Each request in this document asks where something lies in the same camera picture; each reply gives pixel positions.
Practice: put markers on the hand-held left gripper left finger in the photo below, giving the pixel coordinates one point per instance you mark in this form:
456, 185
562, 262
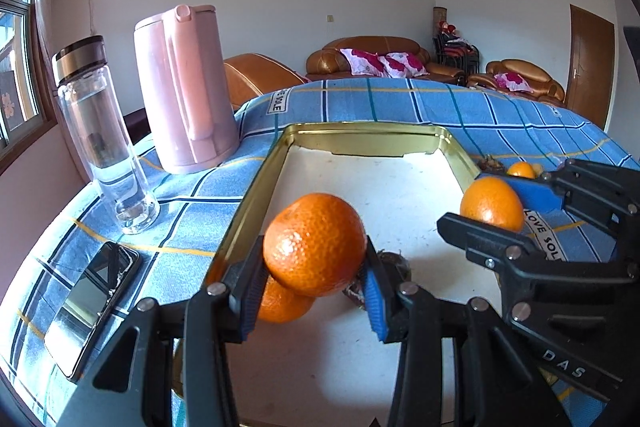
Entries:
252, 302

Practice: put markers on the black smartphone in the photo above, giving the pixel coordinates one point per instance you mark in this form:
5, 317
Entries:
90, 307

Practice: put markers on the large bumpy mandarin orange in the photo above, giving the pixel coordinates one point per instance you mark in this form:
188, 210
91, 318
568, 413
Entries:
285, 304
315, 242

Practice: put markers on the brown patterned cylinder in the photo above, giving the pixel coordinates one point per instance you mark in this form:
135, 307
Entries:
439, 18

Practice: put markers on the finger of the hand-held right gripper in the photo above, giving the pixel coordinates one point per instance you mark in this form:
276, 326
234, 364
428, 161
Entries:
542, 197
480, 237

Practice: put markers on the gold metal tin tray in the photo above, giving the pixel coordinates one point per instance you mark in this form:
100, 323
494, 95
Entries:
375, 187

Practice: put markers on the pink electric kettle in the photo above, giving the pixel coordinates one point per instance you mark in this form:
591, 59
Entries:
185, 97

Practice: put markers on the small smooth orange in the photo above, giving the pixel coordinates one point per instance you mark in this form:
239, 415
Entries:
521, 170
490, 207

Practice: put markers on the brown wooden door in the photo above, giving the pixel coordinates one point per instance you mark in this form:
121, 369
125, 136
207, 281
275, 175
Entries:
590, 67

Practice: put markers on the brown leather three-seat sofa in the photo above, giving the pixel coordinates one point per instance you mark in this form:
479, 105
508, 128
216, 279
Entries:
330, 57

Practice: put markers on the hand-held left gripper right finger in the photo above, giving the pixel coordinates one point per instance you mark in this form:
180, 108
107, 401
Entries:
375, 307

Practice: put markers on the stack of dark chairs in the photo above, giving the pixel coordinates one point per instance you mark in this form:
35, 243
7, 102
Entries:
455, 54

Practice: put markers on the brown leather armchair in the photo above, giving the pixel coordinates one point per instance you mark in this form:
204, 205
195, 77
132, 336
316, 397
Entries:
260, 77
542, 82

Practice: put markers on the pink floral pillow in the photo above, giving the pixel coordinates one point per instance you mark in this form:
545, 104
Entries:
362, 62
405, 64
511, 82

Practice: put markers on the dark brown water chestnut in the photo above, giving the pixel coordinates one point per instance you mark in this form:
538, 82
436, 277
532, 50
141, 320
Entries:
397, 264
492, 164

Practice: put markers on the clear glass water bottle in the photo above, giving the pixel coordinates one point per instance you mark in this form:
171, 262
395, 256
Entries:
100, 122

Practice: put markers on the small tan longan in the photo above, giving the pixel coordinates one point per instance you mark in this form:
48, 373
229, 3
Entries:
537, 168

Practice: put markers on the blue plaid tablecloth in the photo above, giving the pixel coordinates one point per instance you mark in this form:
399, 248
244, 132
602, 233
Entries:
350, 107

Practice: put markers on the large framed window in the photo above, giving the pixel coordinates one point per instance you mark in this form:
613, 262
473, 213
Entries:
15, 57

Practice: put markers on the red plush toy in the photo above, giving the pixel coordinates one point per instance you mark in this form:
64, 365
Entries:
448, 28

